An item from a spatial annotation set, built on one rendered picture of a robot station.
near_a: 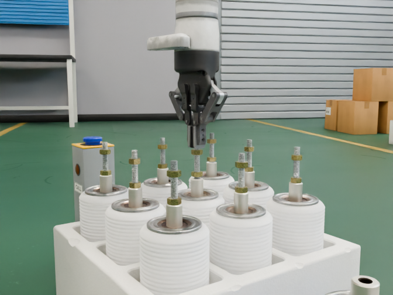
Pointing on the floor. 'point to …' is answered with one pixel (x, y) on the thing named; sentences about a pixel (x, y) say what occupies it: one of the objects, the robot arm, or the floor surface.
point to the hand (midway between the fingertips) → (196, 136)
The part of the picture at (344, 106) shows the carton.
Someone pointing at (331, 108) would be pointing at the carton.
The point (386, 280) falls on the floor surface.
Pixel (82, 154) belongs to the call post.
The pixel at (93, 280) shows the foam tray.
